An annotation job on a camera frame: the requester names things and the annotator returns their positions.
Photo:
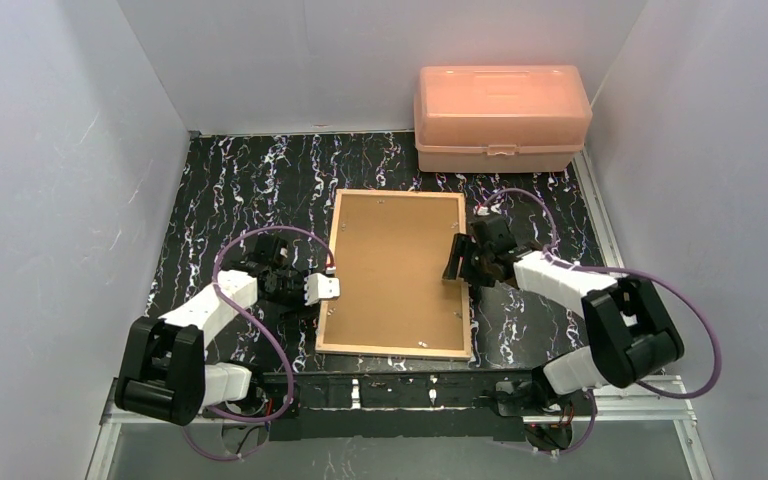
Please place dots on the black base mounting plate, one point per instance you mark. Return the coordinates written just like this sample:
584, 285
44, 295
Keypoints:
495, 404

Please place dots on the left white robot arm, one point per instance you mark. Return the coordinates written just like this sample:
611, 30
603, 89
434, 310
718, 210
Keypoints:
164, 373

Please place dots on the picture frame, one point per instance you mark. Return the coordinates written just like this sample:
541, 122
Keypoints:
394, 275

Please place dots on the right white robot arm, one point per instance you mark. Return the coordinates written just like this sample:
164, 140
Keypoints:
629, 330

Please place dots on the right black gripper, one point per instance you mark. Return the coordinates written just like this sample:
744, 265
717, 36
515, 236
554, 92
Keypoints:
471, 258

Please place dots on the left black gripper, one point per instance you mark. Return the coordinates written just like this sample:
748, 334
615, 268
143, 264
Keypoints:
294, 288

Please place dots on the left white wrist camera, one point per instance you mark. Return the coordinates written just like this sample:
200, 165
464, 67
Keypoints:
319, 287

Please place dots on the orange plastic storage box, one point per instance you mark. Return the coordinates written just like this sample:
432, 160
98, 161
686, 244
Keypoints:
499, 119

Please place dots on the aluminium rail frame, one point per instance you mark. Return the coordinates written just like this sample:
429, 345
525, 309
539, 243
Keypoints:
232, 183

